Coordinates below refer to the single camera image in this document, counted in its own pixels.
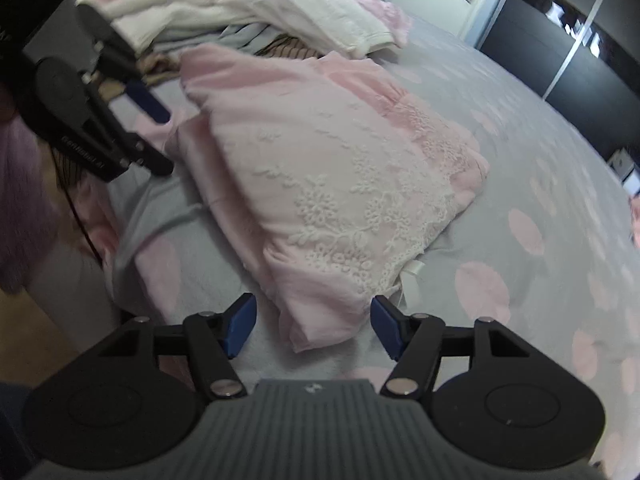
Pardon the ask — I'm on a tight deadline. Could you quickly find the person's purple top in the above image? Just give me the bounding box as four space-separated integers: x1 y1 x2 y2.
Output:
0 119 64 294

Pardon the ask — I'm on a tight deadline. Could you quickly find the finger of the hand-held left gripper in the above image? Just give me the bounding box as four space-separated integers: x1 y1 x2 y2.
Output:
117 128 175 177
92 42 172 125

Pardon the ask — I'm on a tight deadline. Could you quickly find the light pink lace dress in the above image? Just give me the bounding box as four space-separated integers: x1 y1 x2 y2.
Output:
164 42 491 354

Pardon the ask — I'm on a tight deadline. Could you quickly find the white nightstand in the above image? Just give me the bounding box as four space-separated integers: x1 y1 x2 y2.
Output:
607 147 640 196

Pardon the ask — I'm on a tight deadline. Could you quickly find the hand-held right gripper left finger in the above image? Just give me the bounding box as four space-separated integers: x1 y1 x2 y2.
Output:
94 292 259 402

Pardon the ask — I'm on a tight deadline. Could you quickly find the grey polka dot bed sheet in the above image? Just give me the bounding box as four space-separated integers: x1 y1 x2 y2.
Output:
99 9 640 480

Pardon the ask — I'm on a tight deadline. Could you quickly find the striped beige cloth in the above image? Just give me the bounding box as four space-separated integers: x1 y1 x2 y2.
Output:
134 32 326 86

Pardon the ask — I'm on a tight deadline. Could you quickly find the black sliding door wardrobe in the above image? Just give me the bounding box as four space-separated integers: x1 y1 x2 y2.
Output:
474 0 640 162

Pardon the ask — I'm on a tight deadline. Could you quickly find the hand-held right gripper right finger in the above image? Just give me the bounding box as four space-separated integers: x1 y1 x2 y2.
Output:
370 294 534 402

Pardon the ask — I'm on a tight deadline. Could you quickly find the light grey garment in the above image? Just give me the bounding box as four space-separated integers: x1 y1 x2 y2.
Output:
149 22 281 56

